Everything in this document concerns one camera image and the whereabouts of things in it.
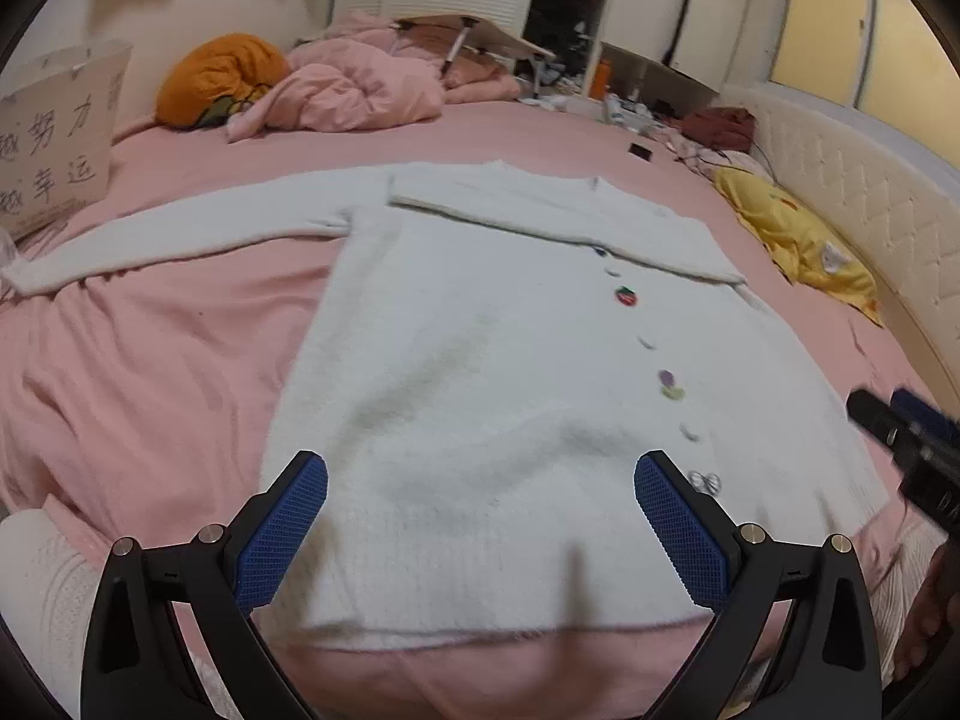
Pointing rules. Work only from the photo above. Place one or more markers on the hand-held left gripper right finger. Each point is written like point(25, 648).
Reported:
point(686, 532)

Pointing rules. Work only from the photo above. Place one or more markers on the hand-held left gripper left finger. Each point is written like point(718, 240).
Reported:
point(279, 521)

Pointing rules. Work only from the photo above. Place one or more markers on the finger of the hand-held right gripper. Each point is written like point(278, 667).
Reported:
point(926, 412)
point(870, 414)

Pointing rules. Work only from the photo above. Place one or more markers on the white fuzzy cardigan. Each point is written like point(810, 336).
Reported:
point(480, 390)

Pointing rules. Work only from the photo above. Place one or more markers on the person's right hand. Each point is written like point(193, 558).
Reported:
point(926, 615)

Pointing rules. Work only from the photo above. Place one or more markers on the white knit cloth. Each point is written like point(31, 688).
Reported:
point(907, 562)
point(41, 600)

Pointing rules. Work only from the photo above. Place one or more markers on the yellow cloth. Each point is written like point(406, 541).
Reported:
point(799, 236)

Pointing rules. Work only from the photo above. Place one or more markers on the pink bed sheet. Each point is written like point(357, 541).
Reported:
point(172, 360)

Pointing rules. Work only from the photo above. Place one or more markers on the white padded headboard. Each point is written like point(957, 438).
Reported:
point(862, 187)

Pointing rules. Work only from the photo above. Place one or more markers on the dark red cloth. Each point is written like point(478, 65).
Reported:
point(721, 127)

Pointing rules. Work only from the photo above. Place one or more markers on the black phone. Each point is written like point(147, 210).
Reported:
point(640, 151)

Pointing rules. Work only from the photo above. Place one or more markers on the orange bottle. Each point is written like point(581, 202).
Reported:
point(601, 79)

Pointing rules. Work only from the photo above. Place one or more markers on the crumpled pink quilt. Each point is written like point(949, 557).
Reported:
point(352, 82)

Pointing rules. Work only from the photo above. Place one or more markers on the white paper bag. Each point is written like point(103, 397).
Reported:
point(56, 135)

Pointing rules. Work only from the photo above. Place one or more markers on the orange plush pillow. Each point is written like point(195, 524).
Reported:
point(219, 79)

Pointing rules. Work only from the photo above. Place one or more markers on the white wardrobe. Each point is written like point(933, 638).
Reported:
point(679, 4)

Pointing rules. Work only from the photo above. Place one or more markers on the folding bed table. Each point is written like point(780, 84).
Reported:
point(480, 34)

